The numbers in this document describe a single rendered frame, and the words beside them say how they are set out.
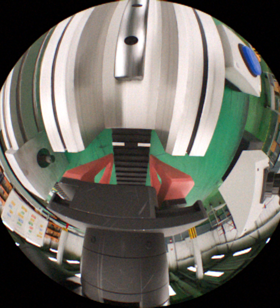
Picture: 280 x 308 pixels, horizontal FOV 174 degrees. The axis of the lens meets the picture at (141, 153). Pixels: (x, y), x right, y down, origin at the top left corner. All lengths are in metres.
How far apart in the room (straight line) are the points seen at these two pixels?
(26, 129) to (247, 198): 0.47
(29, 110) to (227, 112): 0.31
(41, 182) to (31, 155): 0.04
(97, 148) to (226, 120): 0.24
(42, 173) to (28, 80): 0.14
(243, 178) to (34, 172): 0.45
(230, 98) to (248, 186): 0.23
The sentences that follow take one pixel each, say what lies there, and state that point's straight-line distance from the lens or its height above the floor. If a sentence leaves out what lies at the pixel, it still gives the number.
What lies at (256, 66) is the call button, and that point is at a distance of 0.15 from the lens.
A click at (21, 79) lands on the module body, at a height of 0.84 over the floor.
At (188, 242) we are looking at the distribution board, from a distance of 11.45.
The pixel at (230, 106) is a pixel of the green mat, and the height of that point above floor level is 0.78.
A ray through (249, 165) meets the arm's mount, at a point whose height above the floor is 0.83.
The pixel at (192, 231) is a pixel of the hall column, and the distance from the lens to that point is 6.38.
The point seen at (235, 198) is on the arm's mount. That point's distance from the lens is 0.36.
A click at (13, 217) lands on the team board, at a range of 3.14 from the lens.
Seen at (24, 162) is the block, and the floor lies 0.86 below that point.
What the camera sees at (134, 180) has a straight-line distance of 0.15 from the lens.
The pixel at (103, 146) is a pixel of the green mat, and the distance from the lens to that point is 0.15.
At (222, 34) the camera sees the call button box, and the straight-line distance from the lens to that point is 0.15.
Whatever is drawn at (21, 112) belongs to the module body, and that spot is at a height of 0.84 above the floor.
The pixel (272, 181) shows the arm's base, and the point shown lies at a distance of 0.40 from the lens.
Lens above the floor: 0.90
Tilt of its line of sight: 56 degrees down
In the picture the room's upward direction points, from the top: 177 degrees clockwise
